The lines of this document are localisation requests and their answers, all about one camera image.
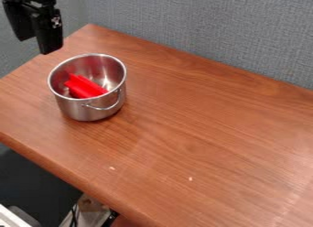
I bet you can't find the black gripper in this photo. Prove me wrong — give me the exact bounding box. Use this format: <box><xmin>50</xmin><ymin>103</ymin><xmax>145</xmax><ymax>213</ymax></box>
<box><xmin>2</xmin><ymin>0</ymin><xmax>64</xmax><ymax>55</ymax></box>

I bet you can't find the red plastic block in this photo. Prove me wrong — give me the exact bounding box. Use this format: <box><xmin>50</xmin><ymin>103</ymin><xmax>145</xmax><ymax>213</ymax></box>
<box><xmin>64</xmin><ymin>74</ymin><xmax>108</xmax><ymax>99</ymax></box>

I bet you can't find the stainless steel pot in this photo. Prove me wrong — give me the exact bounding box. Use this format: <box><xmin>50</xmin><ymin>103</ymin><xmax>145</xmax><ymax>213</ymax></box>
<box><xmin>48</xmin><ymin>53</ymin><xmax>127</xmax><ymax>122</ymax></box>

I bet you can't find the white object at corner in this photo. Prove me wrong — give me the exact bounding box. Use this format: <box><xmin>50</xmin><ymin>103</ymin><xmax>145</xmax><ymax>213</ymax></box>
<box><xmin>0</xmin><ymin>204</ymin><xmax>41</xmax><ymax>227</ymax></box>

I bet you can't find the metal table leg bracket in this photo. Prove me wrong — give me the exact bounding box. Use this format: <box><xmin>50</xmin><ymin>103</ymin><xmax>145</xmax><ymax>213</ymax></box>
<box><xmin>58</xmin><ymin>194</ymin><xmax>119</xmax><ymax>227</ymax></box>

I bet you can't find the black cable under table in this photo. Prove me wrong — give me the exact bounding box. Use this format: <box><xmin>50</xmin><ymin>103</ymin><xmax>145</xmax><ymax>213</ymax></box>
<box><xmin>66</xmin><ymin>202</ymin><xmax>78</xmax><ymax>227</ymax></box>

